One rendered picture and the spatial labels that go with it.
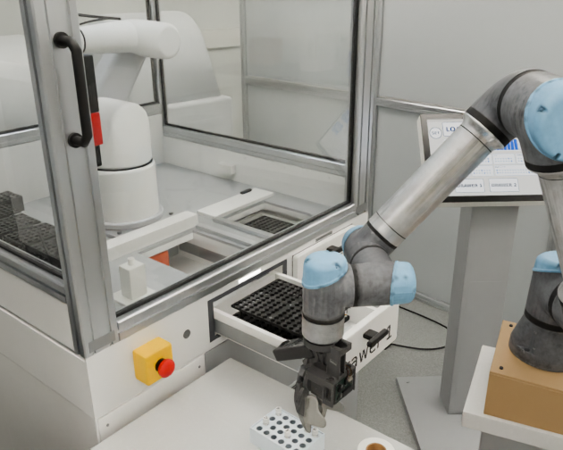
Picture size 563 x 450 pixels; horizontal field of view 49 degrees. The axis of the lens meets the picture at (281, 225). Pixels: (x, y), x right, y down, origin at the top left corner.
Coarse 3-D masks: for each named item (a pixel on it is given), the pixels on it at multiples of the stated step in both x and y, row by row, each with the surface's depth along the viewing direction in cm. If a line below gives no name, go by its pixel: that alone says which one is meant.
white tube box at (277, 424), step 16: (272, 416) 125; (288, 416) 124; (256, 432) 120; (272, 432) 120; (304, 432) 120; (320, 432) 120; (272, 448) 118; (288, 448) 118; (304, 448) 116; (320, 448) 119
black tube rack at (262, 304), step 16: (272, 288) 153; (288, 288) 153; (240, 304) 145; (256, 304) 146; (272, 304) 146; (288, 304) 145; (256, 320) 145; (272, 320) 139; (288, 320) 139; (288, 336) 138
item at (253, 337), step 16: (272, 272) 162; (256, 288) 158; (224, 304) 149; (224, 320) 143; (240, 320) 140; (352, 320) 150; (224, 336) 144; (240, 336) 140; (256, 336) 137; (272, 336) 134; (256, 352) 139; (272, 352) 135
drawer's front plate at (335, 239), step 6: (348, 228) 182; (336, 234) 177; (342, 234) 178; (324, 240) 173; (330, 240) 174; (336, 240) 176; (312, 246) 169; (318, 246) 170; (324, 246) 172; (300, 252) 166; (306, 252) 166; (312, 252) 168; (342, 252) 181; (294, 258) 164; (300, 258) 164; (294, 264) 164; (300, 264) 165; (294, 270) 165; (300, 270) 165; (294, 276) 166; (300, 276) 166
